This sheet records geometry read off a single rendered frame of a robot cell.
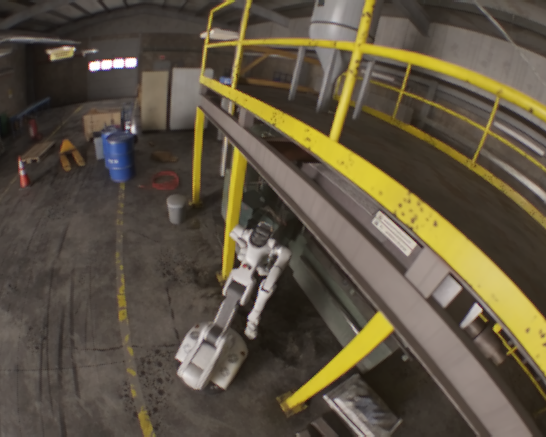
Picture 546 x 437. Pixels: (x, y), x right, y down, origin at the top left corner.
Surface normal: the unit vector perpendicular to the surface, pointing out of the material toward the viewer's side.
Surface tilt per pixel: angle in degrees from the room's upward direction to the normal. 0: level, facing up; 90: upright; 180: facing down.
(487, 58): 90
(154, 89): 90
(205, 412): 0
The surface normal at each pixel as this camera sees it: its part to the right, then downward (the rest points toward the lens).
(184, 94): 0.45, 0.59
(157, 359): 0.18, -0.80
